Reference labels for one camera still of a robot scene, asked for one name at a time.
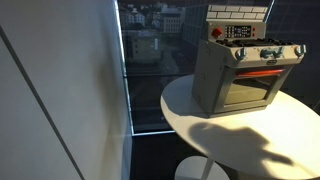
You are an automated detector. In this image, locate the grey toy stove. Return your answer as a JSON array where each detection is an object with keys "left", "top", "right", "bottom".
[{"left": 191, "top": 3, "right": 308, "bottom": 120}]

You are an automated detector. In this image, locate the red dial on stove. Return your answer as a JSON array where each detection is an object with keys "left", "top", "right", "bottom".
[{"left": 211, "top": 27, "right": 224, "bottom": 39}]

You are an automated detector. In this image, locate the black keypad control panel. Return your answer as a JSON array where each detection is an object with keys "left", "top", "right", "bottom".
[{"left": 224, "top": 25, "right": 253, "bottom": 39}]

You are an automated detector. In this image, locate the white round table pedestal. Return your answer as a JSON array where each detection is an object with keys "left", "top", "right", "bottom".
[{"left": 174, "top": 155, "right": 232, "bottom": 180}]

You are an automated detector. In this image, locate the grey oven door red handle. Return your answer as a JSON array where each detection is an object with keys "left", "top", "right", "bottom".
[{"left": 213, "top": 64, "right": 295, "bottom": 115}]

